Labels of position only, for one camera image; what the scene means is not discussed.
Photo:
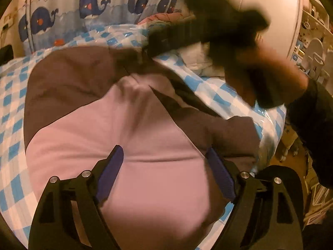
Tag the white printed panel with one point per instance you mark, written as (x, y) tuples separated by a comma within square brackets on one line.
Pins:
[(273, 10)]

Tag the white cloth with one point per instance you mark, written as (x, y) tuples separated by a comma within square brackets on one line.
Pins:
[(197, 60)]

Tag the blue checked plastic table cover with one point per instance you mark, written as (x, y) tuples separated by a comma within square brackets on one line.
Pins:
[(13, 96)]

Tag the pink crumpled cloth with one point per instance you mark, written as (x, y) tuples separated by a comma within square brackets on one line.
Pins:
[(166, 17)]

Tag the pink and brown garment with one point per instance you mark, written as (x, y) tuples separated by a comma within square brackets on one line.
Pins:
[(156, 135)]

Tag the person's right hand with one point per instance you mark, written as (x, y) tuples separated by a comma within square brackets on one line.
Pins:
[(281, 70)]

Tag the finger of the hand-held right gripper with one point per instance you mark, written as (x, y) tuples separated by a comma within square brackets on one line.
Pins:
[(171, 39)]

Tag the white shelf unit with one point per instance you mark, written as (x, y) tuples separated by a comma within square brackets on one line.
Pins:
[(314, 54)]

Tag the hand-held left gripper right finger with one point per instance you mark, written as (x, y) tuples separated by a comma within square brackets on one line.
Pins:
[(221, 174)]

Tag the whale print curtain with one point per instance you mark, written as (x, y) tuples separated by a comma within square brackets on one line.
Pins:
[(65, 18)]

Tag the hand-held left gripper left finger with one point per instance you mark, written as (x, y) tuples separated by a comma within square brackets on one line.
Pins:
[(110, 172)]

